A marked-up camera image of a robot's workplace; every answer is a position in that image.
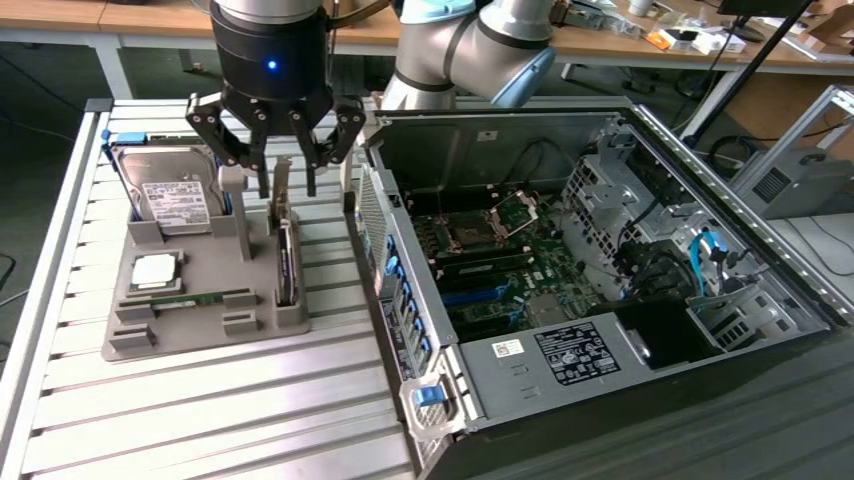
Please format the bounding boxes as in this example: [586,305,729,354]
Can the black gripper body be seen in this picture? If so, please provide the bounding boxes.
[211,10,335,135]

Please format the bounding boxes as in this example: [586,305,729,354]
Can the black graphics card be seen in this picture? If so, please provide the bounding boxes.
[266,155,302,307]

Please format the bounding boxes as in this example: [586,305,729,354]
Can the silver hard disk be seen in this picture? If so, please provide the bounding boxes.
[112,144,222,236]

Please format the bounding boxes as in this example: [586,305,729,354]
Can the hard disk drive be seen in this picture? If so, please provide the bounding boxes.
[99,129,232,224]

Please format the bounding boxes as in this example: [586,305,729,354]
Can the wooden desk white legs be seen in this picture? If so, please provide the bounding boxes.
[0,0,402,99]

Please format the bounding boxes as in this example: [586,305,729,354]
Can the CPU socket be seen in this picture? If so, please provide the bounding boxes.
[439,212,509,251]

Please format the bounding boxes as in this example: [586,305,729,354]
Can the silver CPU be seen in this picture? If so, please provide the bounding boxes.
[130,254,182,291]

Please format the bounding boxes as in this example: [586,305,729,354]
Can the metal socket cover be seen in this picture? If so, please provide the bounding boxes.
[486,192,542,236]

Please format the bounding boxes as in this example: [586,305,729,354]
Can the green RAM stick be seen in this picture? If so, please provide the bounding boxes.
[150,292,226,306]

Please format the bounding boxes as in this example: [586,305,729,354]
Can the black RAM stick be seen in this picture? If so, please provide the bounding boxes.
[436,254,533,279]

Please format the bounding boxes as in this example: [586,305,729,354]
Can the grey parts rack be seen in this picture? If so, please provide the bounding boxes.
[100,164,314,362]

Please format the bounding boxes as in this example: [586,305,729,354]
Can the perforated metal drive cage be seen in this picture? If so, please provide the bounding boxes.
[559,152,675,251]

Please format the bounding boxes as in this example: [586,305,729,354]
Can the green motherboard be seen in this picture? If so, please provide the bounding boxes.
[410,192,602,339]

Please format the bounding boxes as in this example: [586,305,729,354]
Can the grey metal drive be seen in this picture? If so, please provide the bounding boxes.
[553,0,610,29]

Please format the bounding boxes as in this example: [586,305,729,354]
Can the grey chipset heatsink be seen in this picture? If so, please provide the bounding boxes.
[526,294,575,324]

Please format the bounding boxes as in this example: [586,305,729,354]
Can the orange box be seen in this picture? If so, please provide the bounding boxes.
[646,27,699,51]

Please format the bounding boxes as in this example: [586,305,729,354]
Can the grey power supply unit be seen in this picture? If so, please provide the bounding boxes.
[456,312,653,421]

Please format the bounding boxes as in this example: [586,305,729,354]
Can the black tripod pole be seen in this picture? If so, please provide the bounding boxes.
[679,0,819,149]

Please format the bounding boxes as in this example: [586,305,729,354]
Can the black monitor stand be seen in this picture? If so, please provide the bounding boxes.
[717,0,766,44]

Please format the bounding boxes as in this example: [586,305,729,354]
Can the grey metal disk bay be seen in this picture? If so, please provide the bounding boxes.
[686,284,829,351]

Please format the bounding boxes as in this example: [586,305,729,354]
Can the cluttered wooden desk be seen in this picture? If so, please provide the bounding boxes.
[550,0,854,141]

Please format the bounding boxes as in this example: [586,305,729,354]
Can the grey computer tower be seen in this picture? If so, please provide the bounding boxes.
[730,147,854,221]

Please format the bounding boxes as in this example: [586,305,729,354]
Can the open grey PC case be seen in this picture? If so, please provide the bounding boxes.
[339,97,854,480]

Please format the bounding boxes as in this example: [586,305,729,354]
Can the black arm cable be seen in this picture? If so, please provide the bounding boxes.
[322,0,340,84]

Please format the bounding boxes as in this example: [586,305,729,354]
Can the blue wire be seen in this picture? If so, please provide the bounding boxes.
[690,229,733,301]

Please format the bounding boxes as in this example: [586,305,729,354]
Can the aluminium frame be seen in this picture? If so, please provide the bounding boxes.
[766,83,854,166]

